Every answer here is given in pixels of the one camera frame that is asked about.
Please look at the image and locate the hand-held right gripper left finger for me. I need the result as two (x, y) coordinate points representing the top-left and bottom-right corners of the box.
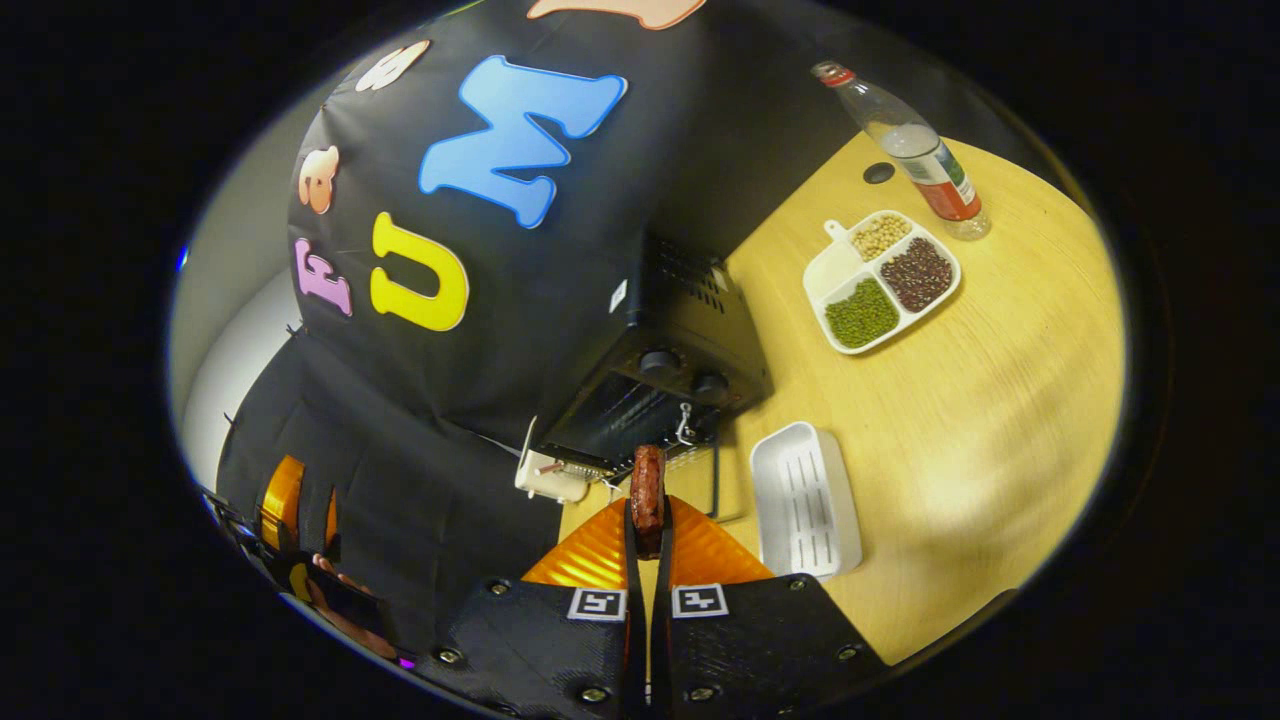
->
(434, 496), (642, 720)

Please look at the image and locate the brown meat strip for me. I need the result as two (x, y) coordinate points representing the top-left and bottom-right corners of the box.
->
(629, 445), (668, 560)

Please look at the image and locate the white divided bean dish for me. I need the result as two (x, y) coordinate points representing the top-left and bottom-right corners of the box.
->
(802, 209), (964, 357)

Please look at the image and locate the white rectangular plate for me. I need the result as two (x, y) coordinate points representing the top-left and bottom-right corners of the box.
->
(749, 421), (864, 582)

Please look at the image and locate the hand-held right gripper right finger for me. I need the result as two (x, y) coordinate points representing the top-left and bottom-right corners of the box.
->
(649, 495), (891, 720)

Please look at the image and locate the clear bottle with red label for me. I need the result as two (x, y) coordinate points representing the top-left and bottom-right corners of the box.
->
(811, 59), (992, 242)

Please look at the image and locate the black backdrop cloth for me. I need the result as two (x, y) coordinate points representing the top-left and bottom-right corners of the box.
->
(215, 0), (833, 651)

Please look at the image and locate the black electric oven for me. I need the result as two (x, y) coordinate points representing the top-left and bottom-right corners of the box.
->
(520, 232), (774, 523)

